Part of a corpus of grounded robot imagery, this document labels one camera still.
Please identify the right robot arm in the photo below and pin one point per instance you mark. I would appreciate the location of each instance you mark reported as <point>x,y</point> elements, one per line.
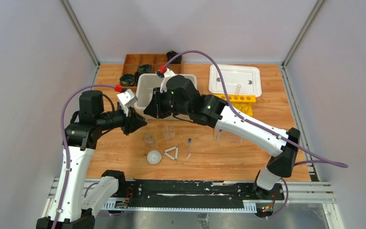
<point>178,96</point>

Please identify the white clay triangle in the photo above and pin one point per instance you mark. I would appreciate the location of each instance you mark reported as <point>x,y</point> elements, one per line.
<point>172,153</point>

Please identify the clear glass beaker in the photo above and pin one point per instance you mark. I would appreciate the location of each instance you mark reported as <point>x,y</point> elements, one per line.
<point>168,132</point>

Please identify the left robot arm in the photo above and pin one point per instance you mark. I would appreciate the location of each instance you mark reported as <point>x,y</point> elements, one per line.
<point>70,210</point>

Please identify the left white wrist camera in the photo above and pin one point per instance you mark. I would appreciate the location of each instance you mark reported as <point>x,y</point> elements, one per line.
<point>126,100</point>

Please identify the white bin lid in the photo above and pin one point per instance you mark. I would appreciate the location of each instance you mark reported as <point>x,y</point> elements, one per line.
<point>249,78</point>

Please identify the white round dish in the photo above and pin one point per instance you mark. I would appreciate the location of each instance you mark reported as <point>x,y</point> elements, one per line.
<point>154,157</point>

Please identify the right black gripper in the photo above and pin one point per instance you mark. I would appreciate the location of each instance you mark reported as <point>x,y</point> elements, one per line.
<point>155,109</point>

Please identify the yellow test tube rack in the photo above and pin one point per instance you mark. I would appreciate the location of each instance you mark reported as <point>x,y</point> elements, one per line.
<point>243,103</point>

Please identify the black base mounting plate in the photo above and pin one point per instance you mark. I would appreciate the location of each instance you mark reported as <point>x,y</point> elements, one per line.
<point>197,194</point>

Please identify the small clear glass jar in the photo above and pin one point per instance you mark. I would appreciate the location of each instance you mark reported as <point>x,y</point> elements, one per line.
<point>149,140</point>

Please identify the clear test tube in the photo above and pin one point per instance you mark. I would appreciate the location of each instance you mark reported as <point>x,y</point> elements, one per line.
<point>238,88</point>

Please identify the blue capped tube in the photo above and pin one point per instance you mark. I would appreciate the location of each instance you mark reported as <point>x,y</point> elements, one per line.
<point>189,147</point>

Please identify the black round lens part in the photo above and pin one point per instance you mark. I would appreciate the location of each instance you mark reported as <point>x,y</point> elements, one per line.
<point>142,69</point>
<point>127,80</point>
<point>137,74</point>
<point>172,54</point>

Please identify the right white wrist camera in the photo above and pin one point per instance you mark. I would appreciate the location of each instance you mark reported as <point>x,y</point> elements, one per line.
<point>165,74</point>

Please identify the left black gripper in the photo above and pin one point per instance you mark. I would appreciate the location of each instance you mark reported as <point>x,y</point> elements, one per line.
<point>129,122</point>

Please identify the wooden compartment tray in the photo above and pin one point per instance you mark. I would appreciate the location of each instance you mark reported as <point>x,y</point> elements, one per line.
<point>132,61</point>

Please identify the white plastic bin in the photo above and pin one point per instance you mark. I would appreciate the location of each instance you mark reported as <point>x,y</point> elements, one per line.
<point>144,92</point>

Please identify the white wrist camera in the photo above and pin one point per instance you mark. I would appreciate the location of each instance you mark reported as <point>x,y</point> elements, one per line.
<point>165,74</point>
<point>126,100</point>

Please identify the clear acrylic tube rack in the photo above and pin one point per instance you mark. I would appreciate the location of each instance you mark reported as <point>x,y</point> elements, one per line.
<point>226,136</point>

